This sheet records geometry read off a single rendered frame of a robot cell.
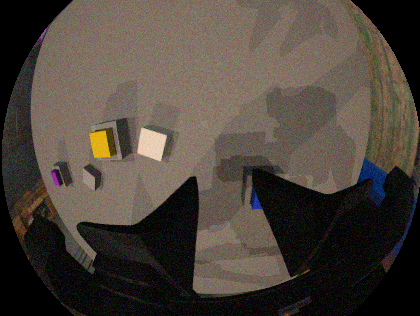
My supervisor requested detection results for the cream block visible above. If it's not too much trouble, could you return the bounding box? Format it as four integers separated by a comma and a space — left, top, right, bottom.
137, 125, 171, 161

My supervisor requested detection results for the small grey block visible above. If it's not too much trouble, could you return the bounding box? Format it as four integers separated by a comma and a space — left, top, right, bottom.
82, 163, 101, 191

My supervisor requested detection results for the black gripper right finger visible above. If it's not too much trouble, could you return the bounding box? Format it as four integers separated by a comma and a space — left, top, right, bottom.
253, 169, 373, 278

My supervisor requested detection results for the yellow button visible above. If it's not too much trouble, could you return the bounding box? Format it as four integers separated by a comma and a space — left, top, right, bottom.
89, 118, 132, 161

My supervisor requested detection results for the purple button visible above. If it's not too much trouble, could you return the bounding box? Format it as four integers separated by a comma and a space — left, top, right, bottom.
51, 161, 72, 187

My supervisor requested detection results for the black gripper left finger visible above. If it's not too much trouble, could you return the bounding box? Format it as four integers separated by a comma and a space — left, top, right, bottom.
76, 177, 199, 296

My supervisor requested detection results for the blue button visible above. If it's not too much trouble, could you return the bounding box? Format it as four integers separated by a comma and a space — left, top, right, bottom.
241, 165, 284, 210

